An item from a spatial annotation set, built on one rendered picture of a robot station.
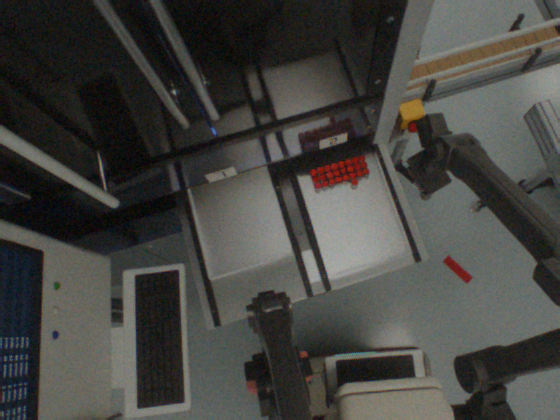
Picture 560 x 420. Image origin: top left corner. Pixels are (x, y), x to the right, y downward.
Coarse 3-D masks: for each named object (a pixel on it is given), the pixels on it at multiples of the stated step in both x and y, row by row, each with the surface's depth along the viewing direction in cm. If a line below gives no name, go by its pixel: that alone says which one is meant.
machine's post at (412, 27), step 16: (416, 0) 82; (432, 0) 84; (416, 16) 87; (400, 32) 91; (416, 32) 92; (400, 48) 96; (416, 48) 98; (400, 64) 102; (400, 80) 109; (400, 96) 117; (384, 112) 124; (384, 128) 134
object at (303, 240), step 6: (300, 234) 133; (306, 234) 133; (300, 240) 134; (306, 240) 134; (300, 246) 135; (306, 246) 136; (306, 252) 137; (312, 252) 137; (306, 258) 136; (312, 258) 136; (306, 264) 136; (312, 264) 136; (312, 270) 135; (312, 276) 135; (318, 276) 135; (312, 282) 134
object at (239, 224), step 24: (264, 168) 144; (192, 192) 142; (216, 192) 142; (240, 192) 142; (264, 192) 142; (216, 216) 140; (240, 216) 140; (264, 216) 140; (216, 240) 138; (240, 240) 138; (264, 240) 138; (288, 240) 135; (216, 264) 136; (240, 264) 136
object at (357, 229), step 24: (312, 192) 142; (336, 192) 142; (360, 192) 141; (384, 192) 141; (312, 216) 140; (336, 216) 140; (360, 216) 139; (384, 216) 139; (336, 240) 138; (360, 240) 137; (384, 240) 137; (336, 264) 136; (360, 264) 136
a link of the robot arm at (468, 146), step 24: (456, 144) 88; (456, 168) 86; (480, 168) 81; (480, 192) 81; (504, 192) 75; (504, 216) 75; (528, 216) 71; (528, 240) 70; (552, 240) 66; (552, 264) 63; (552, 288) 63
